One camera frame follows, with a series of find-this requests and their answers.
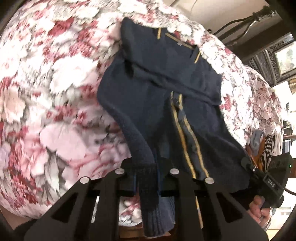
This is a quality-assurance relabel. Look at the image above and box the floral rose bedspread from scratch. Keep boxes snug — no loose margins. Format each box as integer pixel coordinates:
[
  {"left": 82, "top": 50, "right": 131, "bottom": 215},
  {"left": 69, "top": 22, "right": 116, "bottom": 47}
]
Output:
[{"left": 1, "top": 1, "right": 282, "bottom": 218}]

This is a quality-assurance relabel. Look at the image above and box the person's right hand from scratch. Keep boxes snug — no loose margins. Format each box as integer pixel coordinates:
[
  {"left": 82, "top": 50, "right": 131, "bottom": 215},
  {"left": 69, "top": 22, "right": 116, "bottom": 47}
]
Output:
[{"left": 247, "top": 195, "right": 272, "bottom": 230}]

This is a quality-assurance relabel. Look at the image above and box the striped clothes pile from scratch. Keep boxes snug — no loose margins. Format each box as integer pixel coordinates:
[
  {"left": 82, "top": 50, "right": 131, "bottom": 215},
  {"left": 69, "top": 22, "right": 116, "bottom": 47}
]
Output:
[{"left": 245, "top": 129, "right": 283, "bottom": 172}]

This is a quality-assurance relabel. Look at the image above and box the dark carved wooden cabinet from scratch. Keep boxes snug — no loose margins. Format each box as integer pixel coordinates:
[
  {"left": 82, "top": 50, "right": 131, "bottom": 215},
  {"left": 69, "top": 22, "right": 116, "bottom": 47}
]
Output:
[{"left": 238, "top": 32, "right": 295, "bottom": 87}]

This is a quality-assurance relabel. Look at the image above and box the navy blue school cardigan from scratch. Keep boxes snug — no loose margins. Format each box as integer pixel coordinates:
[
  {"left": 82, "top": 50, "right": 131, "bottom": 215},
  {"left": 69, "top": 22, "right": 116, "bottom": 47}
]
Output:
[{"left": 97, "top": 18, "right": 250, "bottom": 237}]

